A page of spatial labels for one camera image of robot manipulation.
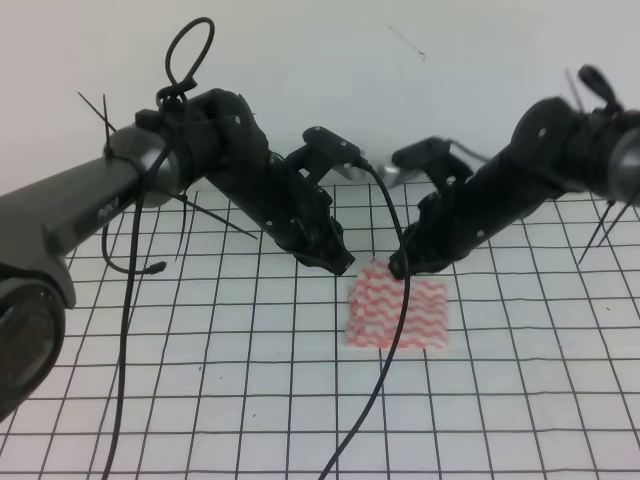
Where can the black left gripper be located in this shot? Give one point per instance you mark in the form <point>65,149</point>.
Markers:
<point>304,226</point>

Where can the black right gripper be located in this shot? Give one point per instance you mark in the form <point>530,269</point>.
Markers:
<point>454,219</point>

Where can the pink wavy striped towel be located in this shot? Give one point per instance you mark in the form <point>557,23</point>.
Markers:
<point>375,305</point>

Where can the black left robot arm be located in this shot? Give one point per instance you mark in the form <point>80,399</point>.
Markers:
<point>213,136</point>

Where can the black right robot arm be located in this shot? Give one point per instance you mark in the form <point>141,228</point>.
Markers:
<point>553,150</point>

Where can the white black-grid tablecloth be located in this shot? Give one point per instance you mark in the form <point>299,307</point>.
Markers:
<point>238,368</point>

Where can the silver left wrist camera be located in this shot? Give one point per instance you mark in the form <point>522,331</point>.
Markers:
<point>352,173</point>

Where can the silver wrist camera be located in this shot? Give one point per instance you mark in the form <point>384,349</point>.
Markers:
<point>352,173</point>
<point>394,174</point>

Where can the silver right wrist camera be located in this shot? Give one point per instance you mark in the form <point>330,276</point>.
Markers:
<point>394,174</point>

